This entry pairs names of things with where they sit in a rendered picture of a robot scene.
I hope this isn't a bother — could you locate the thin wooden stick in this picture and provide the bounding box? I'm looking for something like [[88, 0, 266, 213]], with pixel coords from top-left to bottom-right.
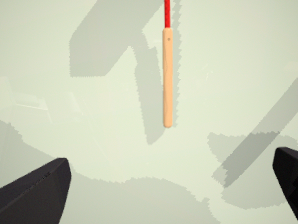
[[162, 0, 173, 128]]

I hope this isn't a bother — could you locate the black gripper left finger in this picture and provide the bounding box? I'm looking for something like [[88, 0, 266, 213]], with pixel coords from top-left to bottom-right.
[[0, 157, 72, 224]]

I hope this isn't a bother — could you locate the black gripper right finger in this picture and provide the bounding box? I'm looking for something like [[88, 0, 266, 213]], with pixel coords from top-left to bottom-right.
[[273, 147, 298, 220]]

